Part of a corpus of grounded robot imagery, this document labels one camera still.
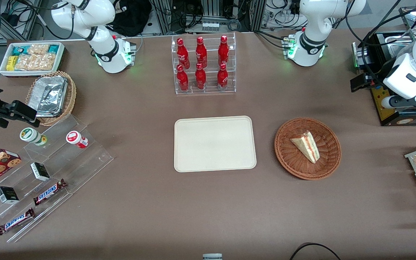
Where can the teal snack packet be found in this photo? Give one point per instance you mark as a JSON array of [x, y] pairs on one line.
[[53, 48], [20, 50]]

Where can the white power strip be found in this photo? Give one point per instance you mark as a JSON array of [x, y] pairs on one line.
[[210, 26]]

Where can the small black box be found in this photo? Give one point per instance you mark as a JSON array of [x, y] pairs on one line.
[[7, 195], [40, 171]]

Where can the triangular sandwich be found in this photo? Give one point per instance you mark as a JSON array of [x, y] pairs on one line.
[[307, 146]]

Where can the snickers bar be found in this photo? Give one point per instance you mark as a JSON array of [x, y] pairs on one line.
[[14, 221], [49, 192]]

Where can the clear acrylic bottle rack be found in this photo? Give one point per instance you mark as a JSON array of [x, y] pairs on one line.
[[173, 86]]

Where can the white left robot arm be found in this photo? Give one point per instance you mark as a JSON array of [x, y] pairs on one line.
[[312, 36]]

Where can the black bag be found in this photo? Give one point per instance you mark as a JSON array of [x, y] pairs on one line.
[[132, 18]]

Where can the light wicker basket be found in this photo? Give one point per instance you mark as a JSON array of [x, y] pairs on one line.
[[71, 94]]

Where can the green lid white cup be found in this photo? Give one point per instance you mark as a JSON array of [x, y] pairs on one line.
[[31, 135]]

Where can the small grey object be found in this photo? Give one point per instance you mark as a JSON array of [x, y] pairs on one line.
[[212, 257]]

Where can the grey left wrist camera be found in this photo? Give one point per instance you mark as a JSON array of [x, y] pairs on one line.
[[410, 103]]

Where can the red lid white cup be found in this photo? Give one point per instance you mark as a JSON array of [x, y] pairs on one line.
[[76, 139]]

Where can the brown round wicker basket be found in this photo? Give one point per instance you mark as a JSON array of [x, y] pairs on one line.
[[291, 162]]

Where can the black food warmer machine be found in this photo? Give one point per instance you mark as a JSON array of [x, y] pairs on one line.
[[388, 115]]

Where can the clear cracker bag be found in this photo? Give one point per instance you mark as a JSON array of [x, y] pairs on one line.
[[34, 62], [38, 50]]

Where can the aluminium foil container stack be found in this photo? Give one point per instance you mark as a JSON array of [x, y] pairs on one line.
[[47, 95]]

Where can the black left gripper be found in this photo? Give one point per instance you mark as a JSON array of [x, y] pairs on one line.
[[373, 78]]

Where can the white rectangular snack bin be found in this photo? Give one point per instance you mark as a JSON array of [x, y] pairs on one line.
[[4, 72]]

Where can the steel warmer pan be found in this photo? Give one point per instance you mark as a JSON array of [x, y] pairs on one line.
[[399, 41]]

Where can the red cola bottle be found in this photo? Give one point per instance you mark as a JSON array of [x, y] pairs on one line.
[[223, 52], [182, 56], [201, 54], [200, 77], [182, 81], [222, 77]]

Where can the yellow snack packet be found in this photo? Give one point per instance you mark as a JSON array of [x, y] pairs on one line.
[[11, 63]]

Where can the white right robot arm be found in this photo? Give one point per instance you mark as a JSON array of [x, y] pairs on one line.
[[110, 54]]

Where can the clear acrylic stepped display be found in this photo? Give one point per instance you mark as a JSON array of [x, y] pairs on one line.
[[96, 159]]

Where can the beige plastic tray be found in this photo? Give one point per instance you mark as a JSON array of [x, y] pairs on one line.
[[215, 144]]

